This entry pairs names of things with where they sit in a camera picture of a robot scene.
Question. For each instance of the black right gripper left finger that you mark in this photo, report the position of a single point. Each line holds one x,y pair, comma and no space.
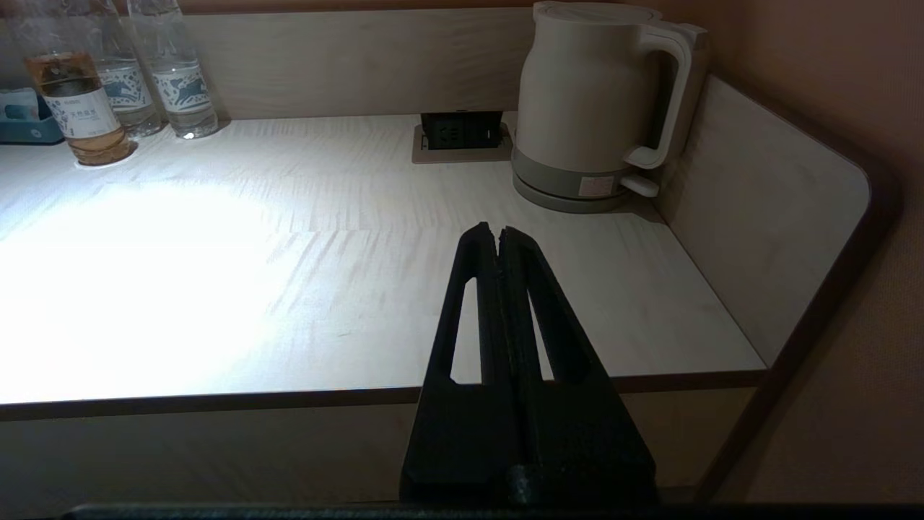
462,433

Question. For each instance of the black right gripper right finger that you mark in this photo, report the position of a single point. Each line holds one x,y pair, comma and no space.
577,433

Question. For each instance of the grey kettle base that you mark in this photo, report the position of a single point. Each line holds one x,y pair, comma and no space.
559,202

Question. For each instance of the recessed black power socket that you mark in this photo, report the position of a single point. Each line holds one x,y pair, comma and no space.
460,133

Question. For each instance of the white electric kettle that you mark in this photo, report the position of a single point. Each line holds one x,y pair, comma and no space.
588,87

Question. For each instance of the clear plastic water bottle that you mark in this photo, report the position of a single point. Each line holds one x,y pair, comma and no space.
133,94
180,83

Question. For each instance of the plastic bottle with amber liquid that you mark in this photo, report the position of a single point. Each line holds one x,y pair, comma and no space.
79,108

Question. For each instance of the small blue tray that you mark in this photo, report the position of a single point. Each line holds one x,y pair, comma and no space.
29,131

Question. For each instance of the white sachet packet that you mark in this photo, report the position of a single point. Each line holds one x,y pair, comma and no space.
16,101

